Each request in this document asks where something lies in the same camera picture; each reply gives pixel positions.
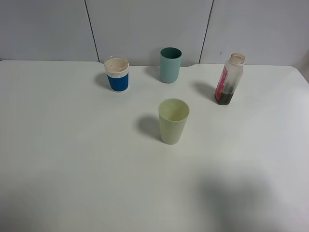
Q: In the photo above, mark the clear bottle with pink label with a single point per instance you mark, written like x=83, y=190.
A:
x=229, y=80

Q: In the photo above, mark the pale green plastic cup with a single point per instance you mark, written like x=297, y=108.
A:
x=173, y=114

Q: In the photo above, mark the teal plastic cup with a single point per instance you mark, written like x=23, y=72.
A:
x=170, y=62

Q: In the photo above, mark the blue ribbed paper cup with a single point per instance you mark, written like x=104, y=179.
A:
x=116, y=69

